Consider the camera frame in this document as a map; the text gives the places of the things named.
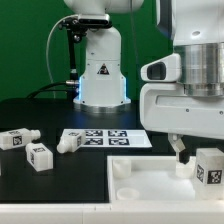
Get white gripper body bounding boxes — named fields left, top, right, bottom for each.
left=140, top=83, right=224, bottom=139

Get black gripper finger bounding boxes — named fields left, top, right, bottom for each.
left=168, top=133, right=190, bottom=164

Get white square tabletop tray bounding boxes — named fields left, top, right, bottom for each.
left=107, top=156, right=224, bottom=202

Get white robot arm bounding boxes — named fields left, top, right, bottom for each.
left=64, top=0, right=224, bottom=163

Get white marker sheet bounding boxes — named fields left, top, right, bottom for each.
left=62, top=128, right=153, bottom=149

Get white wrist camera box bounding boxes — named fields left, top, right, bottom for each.
left=141, top=53, right=181, bottom=83

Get black base cables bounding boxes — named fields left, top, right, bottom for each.
left=25, top=80, right=79, bottom=100

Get grey camera cable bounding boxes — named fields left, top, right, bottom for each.
left=45, top=14, right=78, bottom=99

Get white front rail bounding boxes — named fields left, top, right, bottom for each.
left=0, top=202, right=224, bottom=224

